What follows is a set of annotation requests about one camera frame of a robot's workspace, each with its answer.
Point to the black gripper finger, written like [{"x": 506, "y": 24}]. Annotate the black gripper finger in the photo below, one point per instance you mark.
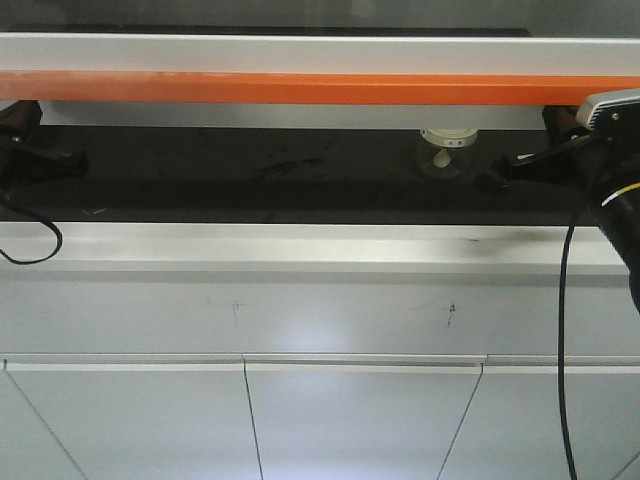
[
  {"x": 23, "y": 167},
  {"x": 20, "y": 119}
]

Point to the white fume hood base cabinet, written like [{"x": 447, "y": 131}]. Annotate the white fume hood base cabinet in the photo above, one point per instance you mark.
[{"x": 193, "y": 351}]

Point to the fume hood sash orange stripe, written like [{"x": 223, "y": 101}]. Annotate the fume hood sash orange stripe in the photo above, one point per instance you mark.
[{"x": 406, "y": 83}]

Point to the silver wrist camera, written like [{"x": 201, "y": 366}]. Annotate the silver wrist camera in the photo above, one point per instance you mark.
[{"x": 600, "y": 107}]

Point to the glass jar with beige lid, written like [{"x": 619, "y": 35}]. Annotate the glass jar with beige lid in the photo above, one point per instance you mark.
[{"x": 445, "y": 154}]

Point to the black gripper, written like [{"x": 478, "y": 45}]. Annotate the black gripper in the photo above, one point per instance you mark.
[{"x": 605, "y": 166}]

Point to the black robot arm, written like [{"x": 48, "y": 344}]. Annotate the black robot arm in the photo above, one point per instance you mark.
[{"x": 618, "y": 219}]

